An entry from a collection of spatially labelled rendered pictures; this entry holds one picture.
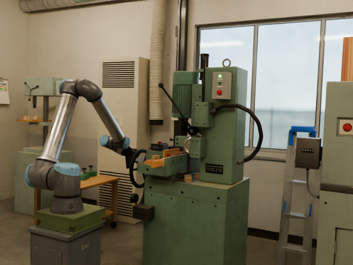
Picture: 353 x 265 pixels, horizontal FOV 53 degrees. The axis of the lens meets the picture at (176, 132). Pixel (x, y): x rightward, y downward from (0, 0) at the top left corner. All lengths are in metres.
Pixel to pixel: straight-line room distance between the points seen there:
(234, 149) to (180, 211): 0.51
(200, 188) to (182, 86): 0.67
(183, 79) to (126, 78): 1.58
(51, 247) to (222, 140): 1.16
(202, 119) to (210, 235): 0.69
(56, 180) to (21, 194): 2.38
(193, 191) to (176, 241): 0.35
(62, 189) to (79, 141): 2.56
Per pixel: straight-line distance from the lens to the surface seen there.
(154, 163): 2.10
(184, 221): 2.25
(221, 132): 2.18
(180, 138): 2.39
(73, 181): 2.11
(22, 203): 4.50
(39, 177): 2.21
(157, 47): 3.83
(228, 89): 2.11
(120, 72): 3.89
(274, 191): 3.59
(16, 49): 5.17
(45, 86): 4.32
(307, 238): 2.83
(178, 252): 2.34
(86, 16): 4.69
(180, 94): 2.33
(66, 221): 2.08
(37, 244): 2.24
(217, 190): 2.11
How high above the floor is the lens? 1.25
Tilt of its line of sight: 4 degrees down
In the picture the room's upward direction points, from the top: 2 degrees clockwise
